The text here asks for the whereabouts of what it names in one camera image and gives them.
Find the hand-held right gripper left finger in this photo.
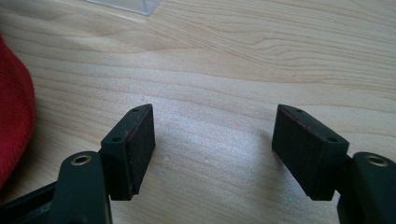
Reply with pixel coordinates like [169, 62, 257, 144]
[100, 103, 157, 202]

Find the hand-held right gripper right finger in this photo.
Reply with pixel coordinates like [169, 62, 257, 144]
[271, 104, 350, 202]

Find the red cloth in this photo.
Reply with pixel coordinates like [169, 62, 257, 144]
[0, 33, 37, 190]

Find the clear plastic box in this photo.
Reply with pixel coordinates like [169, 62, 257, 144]
[85, 0, 163, 17]

